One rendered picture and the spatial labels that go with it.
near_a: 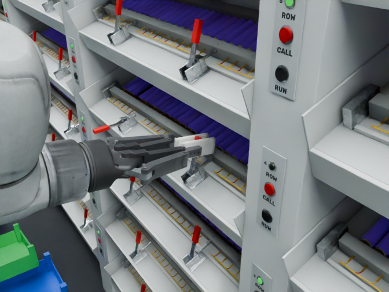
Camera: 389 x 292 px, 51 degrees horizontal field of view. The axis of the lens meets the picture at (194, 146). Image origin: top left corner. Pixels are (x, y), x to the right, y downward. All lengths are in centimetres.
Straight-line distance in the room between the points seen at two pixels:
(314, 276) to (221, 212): 18
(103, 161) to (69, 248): 121
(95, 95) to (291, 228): 69
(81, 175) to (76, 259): 116
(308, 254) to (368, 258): 8
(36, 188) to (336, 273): 40
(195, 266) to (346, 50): 55
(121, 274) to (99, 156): 86
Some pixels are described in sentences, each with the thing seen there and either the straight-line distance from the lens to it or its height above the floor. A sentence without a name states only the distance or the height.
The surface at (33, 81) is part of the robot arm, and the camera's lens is 40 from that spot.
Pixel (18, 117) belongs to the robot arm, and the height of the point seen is 99.
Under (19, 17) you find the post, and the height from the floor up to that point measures 84.
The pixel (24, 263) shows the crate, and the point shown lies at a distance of 158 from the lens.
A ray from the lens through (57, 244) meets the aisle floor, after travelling 181.
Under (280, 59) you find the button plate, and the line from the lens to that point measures 47.
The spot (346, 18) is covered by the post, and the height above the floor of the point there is 107.
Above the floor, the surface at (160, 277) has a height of 35.
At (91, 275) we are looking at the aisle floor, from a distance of 164.
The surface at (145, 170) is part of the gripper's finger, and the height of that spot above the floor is 84.
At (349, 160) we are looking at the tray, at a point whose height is 93.
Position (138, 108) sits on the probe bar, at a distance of 95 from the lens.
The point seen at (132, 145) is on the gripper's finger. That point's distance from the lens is 65.
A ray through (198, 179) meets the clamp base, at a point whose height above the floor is 75.
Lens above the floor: 115
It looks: 28 degrees down
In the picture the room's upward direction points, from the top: straight up
